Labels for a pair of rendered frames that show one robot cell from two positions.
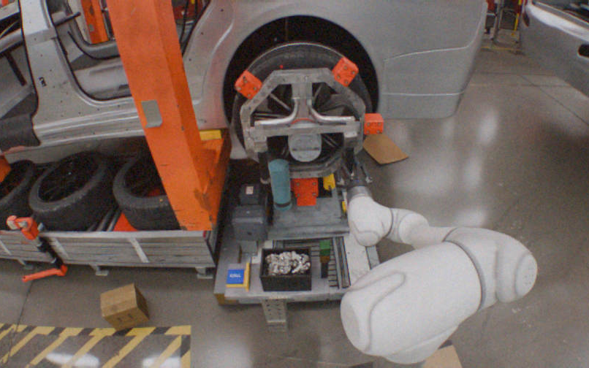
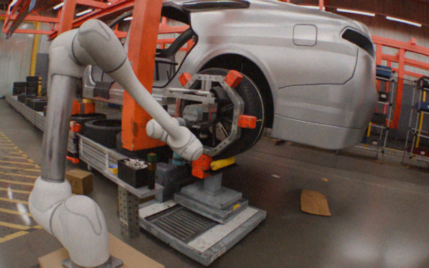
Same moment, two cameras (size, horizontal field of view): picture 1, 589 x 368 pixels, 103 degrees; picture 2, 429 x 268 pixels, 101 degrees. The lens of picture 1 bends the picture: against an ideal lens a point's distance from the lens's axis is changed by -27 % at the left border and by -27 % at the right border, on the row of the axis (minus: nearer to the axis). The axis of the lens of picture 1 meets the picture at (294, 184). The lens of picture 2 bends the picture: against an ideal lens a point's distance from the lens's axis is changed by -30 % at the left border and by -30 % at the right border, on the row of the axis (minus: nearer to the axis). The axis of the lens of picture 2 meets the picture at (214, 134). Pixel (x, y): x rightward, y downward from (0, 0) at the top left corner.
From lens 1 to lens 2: 1.20 m
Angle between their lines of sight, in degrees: 42
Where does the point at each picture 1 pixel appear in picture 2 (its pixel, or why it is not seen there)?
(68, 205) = (98, 128)
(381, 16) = (278, 56)
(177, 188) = (126, 114)
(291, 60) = (211, 70)
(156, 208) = not seen: hidden behind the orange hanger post
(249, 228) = (157, 172)
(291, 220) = (191, 192)
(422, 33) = (306, 70)
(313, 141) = (194, 109)
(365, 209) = not seen: hidden behind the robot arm
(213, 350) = not seen: hidden behind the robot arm
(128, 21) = (135, 25)
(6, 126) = (100, 84)
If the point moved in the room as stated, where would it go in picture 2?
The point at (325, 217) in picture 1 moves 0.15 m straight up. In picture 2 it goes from (212, 200) to (214, 182)
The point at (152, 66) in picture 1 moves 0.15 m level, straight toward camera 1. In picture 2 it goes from (135, 45) to (125, 42)
